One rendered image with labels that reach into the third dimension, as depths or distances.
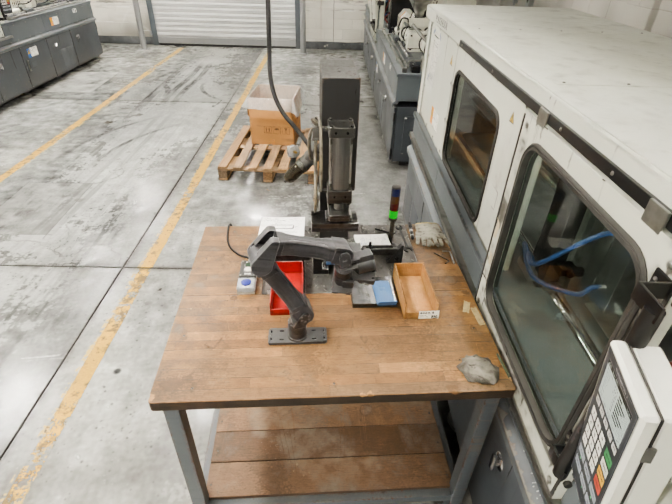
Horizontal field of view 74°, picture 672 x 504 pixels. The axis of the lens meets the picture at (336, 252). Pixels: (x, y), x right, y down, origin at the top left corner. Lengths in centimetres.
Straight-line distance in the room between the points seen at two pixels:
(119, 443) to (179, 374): 109
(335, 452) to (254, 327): 75
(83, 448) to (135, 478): 33
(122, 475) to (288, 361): 121
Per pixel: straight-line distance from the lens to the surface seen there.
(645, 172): 108
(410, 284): 182
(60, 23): 929
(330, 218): 168
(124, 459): 252
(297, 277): 182
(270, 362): 151
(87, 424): 271
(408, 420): 223
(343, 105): 162
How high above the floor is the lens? 203
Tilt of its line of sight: 35 degrees down
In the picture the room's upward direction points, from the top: 2 degrees clockwise
